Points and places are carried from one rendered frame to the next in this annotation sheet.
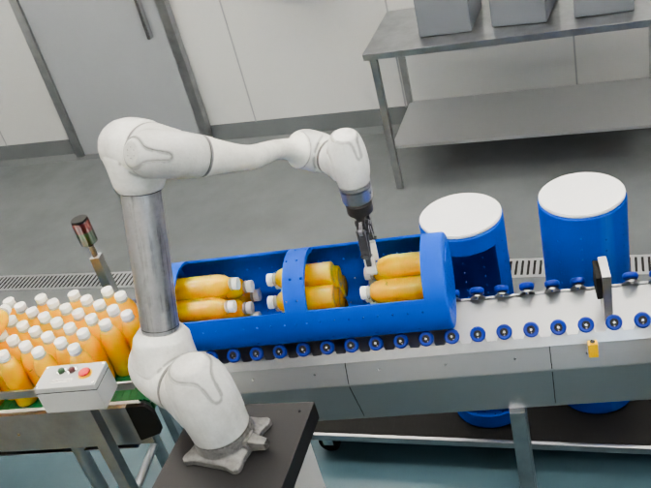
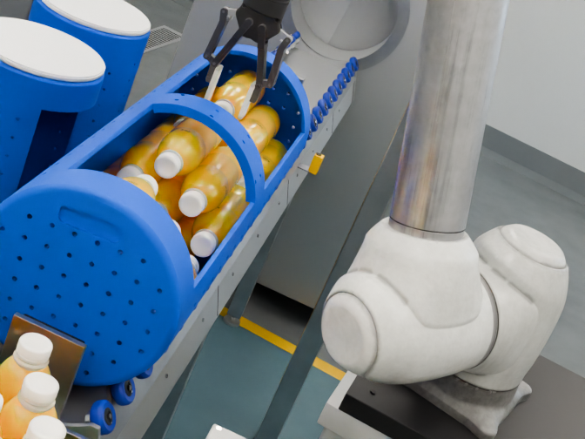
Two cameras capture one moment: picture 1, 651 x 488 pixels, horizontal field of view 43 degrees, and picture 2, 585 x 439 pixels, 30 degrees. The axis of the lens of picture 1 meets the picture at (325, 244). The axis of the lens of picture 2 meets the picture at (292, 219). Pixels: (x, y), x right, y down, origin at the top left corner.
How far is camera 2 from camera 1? 2.93 m
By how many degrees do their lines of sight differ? 88
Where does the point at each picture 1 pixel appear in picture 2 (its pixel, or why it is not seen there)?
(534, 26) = not seen: outside the picture
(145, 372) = (475, 307)
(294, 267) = (230, 121)
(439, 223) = (45, 62)
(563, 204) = (109, 21)
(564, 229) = (124, 54)
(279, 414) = not seen: hidden behind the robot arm
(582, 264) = (121, 102)
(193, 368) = (547, 241)
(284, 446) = not seen: hidden behind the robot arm
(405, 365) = (243, 254)
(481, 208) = (48, 36)
